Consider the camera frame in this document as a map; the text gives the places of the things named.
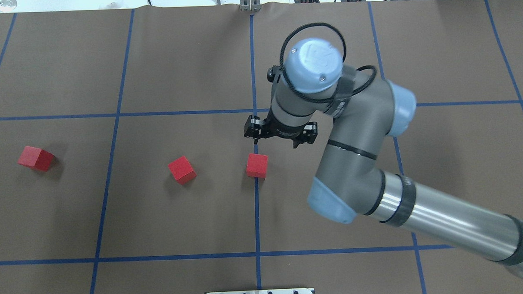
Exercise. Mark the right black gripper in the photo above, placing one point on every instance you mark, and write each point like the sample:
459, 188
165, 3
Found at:
283, 131

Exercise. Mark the red block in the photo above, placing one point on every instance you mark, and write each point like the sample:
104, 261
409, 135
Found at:
182, 170
257, 165
36, 158

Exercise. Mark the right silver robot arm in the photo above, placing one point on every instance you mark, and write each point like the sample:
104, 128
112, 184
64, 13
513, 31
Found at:
365, 110

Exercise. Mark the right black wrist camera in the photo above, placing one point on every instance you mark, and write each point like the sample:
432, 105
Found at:
273, 74

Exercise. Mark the aluminium frame post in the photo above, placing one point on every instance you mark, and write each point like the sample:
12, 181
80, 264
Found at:
250, 5

